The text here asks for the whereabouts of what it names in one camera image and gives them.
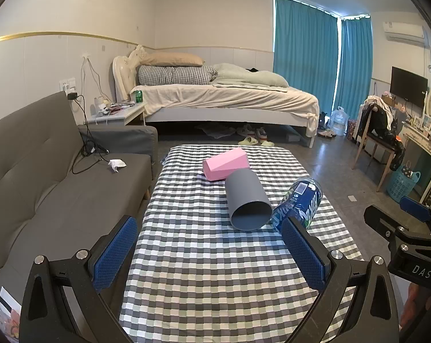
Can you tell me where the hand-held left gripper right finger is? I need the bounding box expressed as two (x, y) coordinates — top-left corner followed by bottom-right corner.
(280, 216), (405, 343)

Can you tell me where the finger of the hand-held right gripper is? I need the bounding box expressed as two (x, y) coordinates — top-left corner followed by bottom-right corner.
(399, 196), (431, 238)
(364, 204), (431, 256)

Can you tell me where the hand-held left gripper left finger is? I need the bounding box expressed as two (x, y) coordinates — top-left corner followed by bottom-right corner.
(19, 215), (139, 343)

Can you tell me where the grey cup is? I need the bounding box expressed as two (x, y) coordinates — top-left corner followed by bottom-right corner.
(225, 169), (272, 231)

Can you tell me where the person's right hand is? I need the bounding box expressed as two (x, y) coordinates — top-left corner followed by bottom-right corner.
(400, 283), (422, 331)

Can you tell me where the blue laundry basket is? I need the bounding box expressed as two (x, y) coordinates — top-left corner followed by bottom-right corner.
(386, 164), (422, 201)

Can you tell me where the blue labelled plastic bottle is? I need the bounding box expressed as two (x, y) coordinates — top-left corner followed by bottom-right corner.
(271, 178), (323, 234)

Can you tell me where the white vanity table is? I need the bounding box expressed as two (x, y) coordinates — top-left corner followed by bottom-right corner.
(401, 119), (431, 205)

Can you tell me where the wooden chair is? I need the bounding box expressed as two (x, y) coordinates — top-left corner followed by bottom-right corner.
(352, 104), (398, 192)

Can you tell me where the checked tablecloth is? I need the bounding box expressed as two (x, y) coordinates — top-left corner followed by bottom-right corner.
(119, 145), (366, 343)

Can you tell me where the clothes heap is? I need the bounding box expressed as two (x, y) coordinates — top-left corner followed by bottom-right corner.
(358, 95), (406, 171)

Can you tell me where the clear plastic bag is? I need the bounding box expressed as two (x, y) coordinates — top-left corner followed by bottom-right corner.
(330, 106), (347, 137)

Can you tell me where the grey sofa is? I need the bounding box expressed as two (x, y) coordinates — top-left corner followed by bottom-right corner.
(0, 91), (159, 295)

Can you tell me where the pink foam block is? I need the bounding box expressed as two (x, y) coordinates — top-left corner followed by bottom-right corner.
(202, 147), (250, 182)

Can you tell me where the black television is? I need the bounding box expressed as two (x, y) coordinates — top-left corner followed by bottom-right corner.
(390, 66), (429, 109)

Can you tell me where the stack of papers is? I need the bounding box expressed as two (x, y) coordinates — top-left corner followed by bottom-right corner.
(0, 286), (23, 341)

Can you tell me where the white nightstand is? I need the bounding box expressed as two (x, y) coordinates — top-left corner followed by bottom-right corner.
(86, 101), (148, 127)

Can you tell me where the narrow teal curtain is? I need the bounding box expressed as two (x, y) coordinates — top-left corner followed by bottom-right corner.
(339, 16), (374, 115)

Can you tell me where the white bed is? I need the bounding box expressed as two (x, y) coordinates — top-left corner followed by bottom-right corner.
(112, 45), (319, 148)

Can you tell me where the white air conditioner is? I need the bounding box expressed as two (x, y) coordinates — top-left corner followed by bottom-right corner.
(382, 21), (426, 47)

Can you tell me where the wide teal curtain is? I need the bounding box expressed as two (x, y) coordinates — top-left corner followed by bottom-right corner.
(273, 0), (339, 115)

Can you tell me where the pale green blanket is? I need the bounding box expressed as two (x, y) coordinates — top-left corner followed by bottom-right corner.
(211, 63), (289, 89)

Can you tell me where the checked quilt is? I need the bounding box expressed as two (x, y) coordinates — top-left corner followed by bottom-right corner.
(137, 65), (218, 85)

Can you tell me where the beige pillow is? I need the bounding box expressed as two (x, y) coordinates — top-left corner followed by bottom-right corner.
(138, 52), (204, 67)

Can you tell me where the black charger cable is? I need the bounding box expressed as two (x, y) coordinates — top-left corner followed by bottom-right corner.
(68, 92), (110, 175)

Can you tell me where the white cable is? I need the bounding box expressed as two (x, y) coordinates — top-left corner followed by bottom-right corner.
(80, 55), (113, 103)

